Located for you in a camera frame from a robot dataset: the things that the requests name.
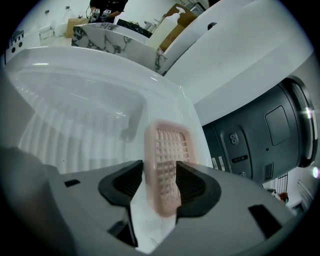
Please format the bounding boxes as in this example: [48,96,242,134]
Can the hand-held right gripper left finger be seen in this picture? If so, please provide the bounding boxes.
[58,159,145,256]

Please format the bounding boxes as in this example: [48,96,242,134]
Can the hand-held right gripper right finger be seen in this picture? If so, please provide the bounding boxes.
[136,161,298,256]

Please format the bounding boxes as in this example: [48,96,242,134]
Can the pink soap dish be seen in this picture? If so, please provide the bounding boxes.
[143,119,194,218]

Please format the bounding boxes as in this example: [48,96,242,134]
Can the person's light grey clothing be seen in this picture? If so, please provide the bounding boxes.
[0,146,66,256]

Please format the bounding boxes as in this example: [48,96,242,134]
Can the black tall machine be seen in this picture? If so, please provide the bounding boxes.
[201,77,316,188]

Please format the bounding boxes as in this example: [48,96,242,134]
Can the large white ceramic sink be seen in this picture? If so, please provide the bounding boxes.
[4,46,212,253]

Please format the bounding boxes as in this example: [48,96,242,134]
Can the marble pattern sink cabinet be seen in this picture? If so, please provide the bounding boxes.
[71,21,169,76]

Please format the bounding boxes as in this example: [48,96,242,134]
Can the white panel with black holes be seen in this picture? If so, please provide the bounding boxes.
[4,31,42,63]

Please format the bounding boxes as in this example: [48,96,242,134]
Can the small cardboard box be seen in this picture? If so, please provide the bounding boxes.
[65,17,90,39]

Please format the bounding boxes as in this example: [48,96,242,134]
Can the white pump bottle orange label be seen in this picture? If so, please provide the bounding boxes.
[149,6,186,51]

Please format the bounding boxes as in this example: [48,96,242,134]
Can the large cardboard box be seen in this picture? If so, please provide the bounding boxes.
[159,3,199,52]

